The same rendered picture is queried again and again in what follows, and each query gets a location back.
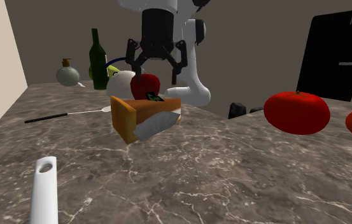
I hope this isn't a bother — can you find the orange cake slice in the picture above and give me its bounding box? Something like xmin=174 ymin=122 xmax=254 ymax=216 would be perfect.
xmin=109 ymin=92 xmax=182 ymax=146

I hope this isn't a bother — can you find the large red tomato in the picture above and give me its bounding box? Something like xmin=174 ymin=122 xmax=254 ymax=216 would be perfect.
xmin=263 ymin=90 xmax=331 ymax=136

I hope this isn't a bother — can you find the red apple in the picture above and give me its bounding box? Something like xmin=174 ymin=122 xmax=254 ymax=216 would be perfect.
xmin=130 ymin=73 xmax=161 ymax=101

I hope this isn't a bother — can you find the spoon with black handle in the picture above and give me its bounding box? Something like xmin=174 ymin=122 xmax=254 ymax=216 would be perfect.
xmin=24 ymin=105 xmax=112 ymax=124

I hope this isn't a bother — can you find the yellow-green object with blue handle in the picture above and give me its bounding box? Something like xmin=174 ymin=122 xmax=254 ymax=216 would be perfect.
xmin=105 ymin=57 xmax=130 ymax=80

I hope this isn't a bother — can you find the dark green glass bottle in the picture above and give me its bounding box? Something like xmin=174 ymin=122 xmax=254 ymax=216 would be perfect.
xmin=88 ymin=27 xmax=110 ymax=91

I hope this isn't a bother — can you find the round grey flask brown cap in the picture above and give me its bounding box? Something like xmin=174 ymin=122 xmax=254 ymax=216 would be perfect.
xmin=55 ymin=57 xmax=87 ymax=88

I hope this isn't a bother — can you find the white utensil handle with hole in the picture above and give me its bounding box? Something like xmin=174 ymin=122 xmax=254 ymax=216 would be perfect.
xmin=29 ymin=156 xmax=59 ymax=224

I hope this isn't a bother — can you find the white round bowl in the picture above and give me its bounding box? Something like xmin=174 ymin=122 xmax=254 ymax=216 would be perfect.
xmin=106 ymin=70 xmax=138 ymax=101

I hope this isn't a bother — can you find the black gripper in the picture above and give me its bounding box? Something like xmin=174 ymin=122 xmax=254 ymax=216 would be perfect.
xmin=125 ymin=8 xmax=188 ymax=85

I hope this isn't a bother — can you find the black refrigerator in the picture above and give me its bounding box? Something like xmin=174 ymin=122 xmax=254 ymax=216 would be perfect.
xmin=296 ymin=9 xmax=352 ymax=103

